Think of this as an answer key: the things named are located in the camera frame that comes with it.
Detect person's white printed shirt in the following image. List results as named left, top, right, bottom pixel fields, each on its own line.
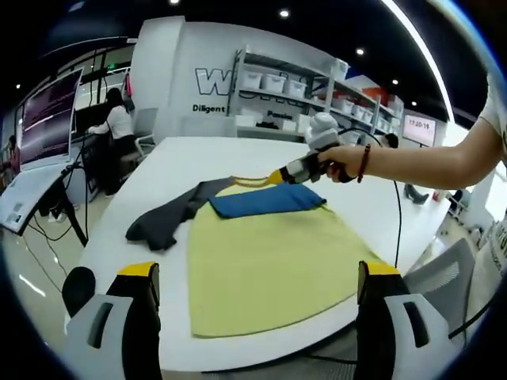
left=477, top=73, right=507, bottom=278

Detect white standing desk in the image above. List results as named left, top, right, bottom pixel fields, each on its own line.
left=0, top=168, right=89, bottom=247

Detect black round object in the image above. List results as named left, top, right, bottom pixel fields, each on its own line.
left=61, top=267, right=97, bottom=317

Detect recessed ceiling spotlights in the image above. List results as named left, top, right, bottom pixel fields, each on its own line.
left=170, top=0, right=401, bottom=86

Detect large white-framed monitor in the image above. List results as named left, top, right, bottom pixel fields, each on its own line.
left=18, top=66, right=85, bottom=172

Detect grey metal shelf unit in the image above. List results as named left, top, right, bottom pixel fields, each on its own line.
left=233, top=49, right=405, bottom=139

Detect wide white box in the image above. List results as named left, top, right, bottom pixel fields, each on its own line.
left=236, top=113, right=263, bottom=128

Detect person's right hand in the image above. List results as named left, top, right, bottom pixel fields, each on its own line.
left=316, top=144, right=364, bottom=184

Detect wall screen with clock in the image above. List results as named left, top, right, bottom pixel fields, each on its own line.
left=402, top=113, right=437, bottom=148

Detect row of white storage bins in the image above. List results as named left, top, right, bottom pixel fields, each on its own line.
left=241, top=69, right=402, bottom=134

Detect yellow garment with coloured sleeves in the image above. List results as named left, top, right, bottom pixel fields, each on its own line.
left=125, top=173, right=381, bottom=340

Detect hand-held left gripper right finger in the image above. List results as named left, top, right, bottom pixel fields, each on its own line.
left=355, top=259, right=453, bottom=380

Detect red bead bracelet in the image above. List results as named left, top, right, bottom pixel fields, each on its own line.
left=356, top=143, right=372, bottom=184

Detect grey mesh office chair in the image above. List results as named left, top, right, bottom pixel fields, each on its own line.
left=402, top=236, right=477, bottom=332

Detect white chair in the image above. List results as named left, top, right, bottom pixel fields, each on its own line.
left=132, top=134, right=156, bottom=160

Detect long ceiling light strip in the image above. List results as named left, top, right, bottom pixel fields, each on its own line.
left=379, top=0, right=461, bottom=116

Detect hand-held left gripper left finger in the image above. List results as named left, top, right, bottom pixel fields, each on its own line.
left=64, top=260, right=162, bottom=380

